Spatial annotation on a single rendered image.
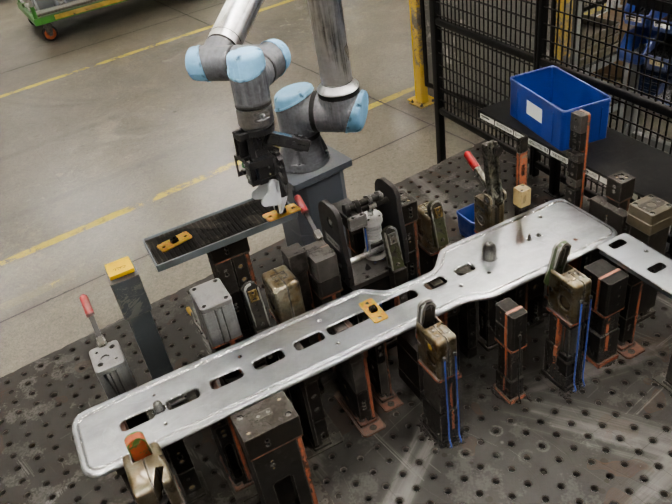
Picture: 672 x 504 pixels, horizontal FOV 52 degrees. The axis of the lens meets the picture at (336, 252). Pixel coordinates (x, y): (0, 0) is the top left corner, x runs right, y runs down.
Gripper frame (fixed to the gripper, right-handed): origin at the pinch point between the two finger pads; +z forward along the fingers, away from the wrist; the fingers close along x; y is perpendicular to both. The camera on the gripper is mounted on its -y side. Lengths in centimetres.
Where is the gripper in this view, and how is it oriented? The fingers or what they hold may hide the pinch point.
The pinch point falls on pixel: (280, 205)
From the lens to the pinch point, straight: 154.1
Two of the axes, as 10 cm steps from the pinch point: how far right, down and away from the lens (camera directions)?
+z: 1.1, 8.3, 5.4
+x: 5.5, 4.0, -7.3
